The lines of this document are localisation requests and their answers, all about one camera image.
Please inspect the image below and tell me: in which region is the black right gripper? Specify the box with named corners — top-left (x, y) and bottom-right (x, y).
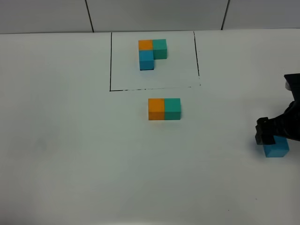
top-left (255, 101), bottom-right (300, 145)

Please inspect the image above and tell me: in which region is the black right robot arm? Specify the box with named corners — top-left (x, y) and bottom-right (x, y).
top-left (255, 74), bottom-right (300, 145)

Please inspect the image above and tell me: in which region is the green template cube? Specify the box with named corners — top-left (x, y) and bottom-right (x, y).
top-left (152, 39), bottom-right (167, 60)

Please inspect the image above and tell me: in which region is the blue template cube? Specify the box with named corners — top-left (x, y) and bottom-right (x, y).
top-left (139, 50), bottom-right (154, 71)

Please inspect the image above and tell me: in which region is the orange template cube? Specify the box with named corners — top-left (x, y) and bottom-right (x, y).
top-left (138, 40), bottom-right (153, 51)

